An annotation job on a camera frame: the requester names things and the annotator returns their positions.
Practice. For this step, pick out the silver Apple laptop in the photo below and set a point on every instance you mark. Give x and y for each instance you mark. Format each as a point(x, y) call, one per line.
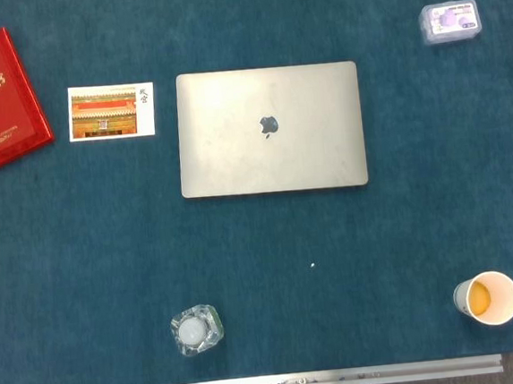
point(217, 150)

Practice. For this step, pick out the clear glass ashtray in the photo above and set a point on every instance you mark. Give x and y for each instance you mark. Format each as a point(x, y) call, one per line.
point(192, 331)

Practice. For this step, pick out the teal felt table cloth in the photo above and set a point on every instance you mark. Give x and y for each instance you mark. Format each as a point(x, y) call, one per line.
point(108, 241)

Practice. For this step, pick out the palace photo postcard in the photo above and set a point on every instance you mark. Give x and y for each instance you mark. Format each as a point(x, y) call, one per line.
point(106, 113)

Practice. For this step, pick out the paper cup with orange juice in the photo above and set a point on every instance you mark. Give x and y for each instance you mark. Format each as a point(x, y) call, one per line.
point(495, 299)

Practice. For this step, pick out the aluminium profile rail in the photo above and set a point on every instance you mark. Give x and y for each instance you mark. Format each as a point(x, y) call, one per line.
point(300, 381)

